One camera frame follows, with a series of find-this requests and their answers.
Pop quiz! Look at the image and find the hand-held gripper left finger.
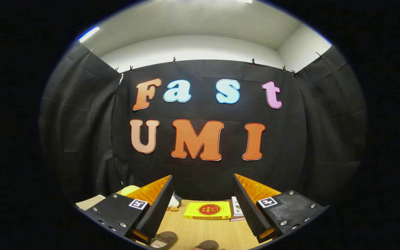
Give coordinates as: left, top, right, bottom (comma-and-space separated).
85, 175, 175, 245

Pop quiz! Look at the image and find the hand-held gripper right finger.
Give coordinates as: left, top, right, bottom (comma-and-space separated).
233, 173, 329, 243

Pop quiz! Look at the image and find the brown fuzzy slipper shoe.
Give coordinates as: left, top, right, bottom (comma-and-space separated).
195, 240, 219, 250
150, 231, 178, 250

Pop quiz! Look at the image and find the beige fabric storage box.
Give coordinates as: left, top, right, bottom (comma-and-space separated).
76, 194, 106, 210

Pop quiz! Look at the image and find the white paperback book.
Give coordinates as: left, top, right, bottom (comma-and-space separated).
229, 200, 246, 222

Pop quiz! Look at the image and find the penguin plush toy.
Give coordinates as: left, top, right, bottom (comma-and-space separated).
167, 193, 183, 211

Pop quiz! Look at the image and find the yellow bun plush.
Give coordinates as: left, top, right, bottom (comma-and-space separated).
121, 186, 141, 196

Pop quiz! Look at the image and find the yellow book red circle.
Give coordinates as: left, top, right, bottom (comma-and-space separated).
184, 201, 232, 220

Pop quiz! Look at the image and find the row of black cloth clips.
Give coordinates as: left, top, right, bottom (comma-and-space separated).
89, 48, 324, 77

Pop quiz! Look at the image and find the ceiling light strip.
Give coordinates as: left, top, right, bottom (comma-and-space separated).
78, 26, 100, 43

